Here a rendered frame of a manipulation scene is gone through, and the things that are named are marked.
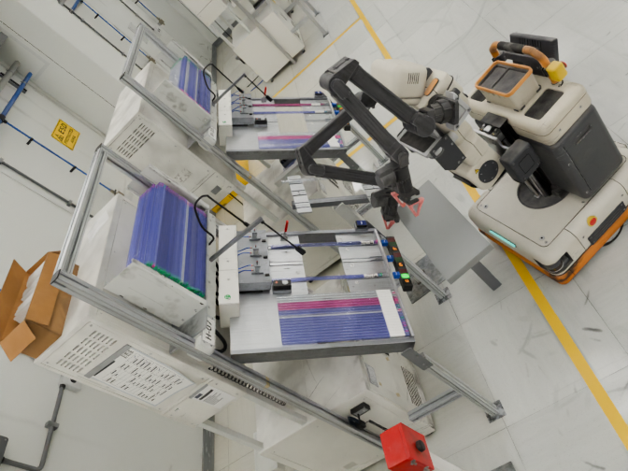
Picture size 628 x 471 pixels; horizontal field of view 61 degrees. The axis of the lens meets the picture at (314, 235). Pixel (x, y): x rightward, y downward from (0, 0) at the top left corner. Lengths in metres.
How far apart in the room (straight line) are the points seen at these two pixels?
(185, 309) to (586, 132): 1.76
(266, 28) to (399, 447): 5.40
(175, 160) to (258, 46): 3.67
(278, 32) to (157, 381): 5.10
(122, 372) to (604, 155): 2.15
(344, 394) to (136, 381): 0.87
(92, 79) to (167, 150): 2.10
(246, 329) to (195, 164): 1.35
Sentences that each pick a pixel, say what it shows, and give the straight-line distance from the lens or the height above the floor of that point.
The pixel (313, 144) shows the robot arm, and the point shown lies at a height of 1.32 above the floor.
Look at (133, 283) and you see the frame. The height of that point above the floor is 1.65.
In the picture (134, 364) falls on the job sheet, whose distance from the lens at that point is 2.07.
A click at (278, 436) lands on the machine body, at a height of 0.62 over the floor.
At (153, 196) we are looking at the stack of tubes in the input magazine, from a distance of 2.25.
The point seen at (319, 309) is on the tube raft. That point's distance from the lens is 2.17.
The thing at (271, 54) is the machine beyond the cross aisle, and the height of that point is 0.27.
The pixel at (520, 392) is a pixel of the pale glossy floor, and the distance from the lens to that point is 2.70.
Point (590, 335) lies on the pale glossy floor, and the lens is 2.69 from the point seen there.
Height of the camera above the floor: 2.33
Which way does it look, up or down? 34 degrees down
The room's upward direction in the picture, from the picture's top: 52 degrees counter-clockwise
